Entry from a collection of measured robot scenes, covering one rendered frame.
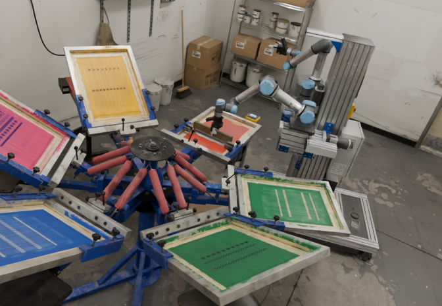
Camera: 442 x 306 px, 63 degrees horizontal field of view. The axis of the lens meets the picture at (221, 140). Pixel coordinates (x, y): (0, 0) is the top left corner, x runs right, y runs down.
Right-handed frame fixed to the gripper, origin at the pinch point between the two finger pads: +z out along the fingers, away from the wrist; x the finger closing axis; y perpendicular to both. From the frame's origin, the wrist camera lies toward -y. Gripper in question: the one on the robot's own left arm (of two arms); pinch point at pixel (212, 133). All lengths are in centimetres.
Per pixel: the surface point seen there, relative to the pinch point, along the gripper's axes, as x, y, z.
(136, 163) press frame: -84, -20, -2
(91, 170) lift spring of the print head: -120, -29, -11
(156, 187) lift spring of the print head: -113, 20, -20
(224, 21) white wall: 359, -180, -5
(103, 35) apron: 65, -196, -23
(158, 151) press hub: -94, 5, -31
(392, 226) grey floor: 124, 193, 98
